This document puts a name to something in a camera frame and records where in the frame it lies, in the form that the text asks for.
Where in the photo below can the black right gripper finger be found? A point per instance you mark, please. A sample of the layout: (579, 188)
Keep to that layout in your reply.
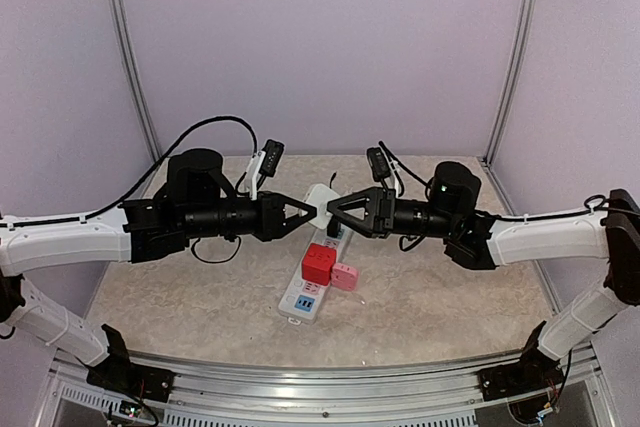
(367, 199)
(366, 226)

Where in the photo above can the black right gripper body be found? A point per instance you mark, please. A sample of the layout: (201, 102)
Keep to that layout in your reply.
(385, 215)

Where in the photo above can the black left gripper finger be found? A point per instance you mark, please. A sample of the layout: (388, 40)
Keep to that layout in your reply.
(287, 225)
(285, 201)

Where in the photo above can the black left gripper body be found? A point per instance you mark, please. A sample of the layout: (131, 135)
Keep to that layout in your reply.
(268, 203)

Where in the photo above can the white plug adapter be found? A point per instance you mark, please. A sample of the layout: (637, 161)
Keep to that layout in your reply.
(318, 196)

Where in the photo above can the pink cube plug adapter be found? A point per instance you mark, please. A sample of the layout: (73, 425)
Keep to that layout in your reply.
(344, 277)

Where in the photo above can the white multicolour power strip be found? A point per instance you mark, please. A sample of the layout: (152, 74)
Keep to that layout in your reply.
(305, 293)

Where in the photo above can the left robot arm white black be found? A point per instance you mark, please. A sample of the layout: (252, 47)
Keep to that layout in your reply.
(196, 201)

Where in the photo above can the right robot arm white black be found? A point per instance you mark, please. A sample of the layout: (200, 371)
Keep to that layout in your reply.
(607, 227)

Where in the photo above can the red cube socket adapter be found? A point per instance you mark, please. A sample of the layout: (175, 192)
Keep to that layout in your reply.
(317, 263)

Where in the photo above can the small circuit board with led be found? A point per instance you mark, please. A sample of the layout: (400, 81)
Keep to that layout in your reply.
(129, 409)

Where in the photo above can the black power adapter with cable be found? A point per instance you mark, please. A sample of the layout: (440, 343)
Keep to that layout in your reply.
(334, 178)

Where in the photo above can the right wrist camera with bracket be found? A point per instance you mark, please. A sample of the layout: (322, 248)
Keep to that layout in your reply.
(384, 170)

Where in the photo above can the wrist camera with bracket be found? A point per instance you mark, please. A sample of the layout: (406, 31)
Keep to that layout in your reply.
(262, 165)
(384, 170)

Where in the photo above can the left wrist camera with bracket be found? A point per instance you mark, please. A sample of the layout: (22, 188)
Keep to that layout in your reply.
(262, 165)

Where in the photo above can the right aluminium frame post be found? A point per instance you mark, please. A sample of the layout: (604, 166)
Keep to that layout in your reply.
(516, 60)

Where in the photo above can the aluminium frame post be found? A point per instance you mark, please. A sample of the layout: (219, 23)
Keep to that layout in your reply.
(516, 60)
(131, 72)

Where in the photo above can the front aluminium rail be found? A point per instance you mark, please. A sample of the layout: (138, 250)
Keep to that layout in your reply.
(436, 394)

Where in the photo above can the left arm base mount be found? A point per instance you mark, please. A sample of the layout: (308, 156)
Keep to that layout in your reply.
(134, 380)

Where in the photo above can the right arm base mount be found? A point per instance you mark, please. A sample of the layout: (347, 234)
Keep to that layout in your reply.
(521, 377)

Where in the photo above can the left aluminium frame post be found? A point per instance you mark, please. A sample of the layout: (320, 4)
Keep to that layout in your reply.
(131, 72)

